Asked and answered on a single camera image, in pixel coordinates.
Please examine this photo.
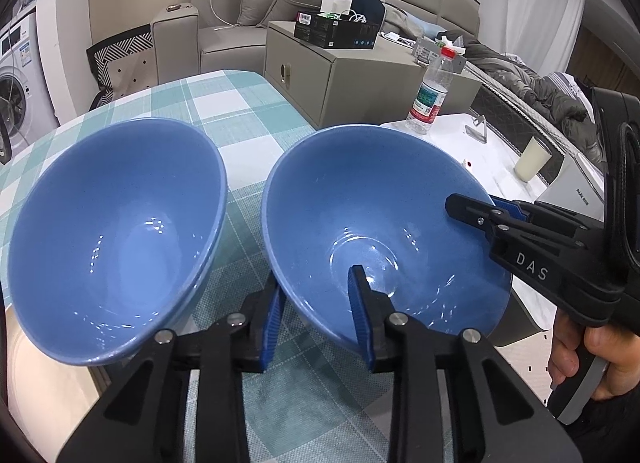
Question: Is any large blue bowl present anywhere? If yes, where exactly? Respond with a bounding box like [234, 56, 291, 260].
[8, 117, 228, 365]

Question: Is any person's right hand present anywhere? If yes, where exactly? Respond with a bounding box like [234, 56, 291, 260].
[548, 311, 640, 401]

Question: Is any cream cup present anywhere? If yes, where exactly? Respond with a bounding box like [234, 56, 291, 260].
[513, 136, 552, 182]

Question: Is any grey blanket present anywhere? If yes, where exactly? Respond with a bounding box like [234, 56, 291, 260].
[437, 30, 603, 168]

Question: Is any clear water bottle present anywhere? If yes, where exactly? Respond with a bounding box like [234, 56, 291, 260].
[407, 47, 457, 134]

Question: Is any teal checked tablecloth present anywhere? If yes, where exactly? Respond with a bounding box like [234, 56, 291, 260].
[0, 68, 457, 463]

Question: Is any grey side cabinet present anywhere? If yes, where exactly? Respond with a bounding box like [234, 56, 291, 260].
[262, 20, 484, 130]

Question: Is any black cardboard box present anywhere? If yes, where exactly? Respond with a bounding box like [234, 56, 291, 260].
[294, 12, 380, 50]

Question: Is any grey sofa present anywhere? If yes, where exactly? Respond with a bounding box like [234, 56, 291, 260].
[151, 0, 480, 84]

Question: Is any white washing machine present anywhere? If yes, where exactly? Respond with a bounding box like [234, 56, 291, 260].
[0, 9, 60, 164]

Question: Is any black patterned chair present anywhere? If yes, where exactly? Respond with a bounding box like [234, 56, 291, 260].
[87, 24, 157, 110]

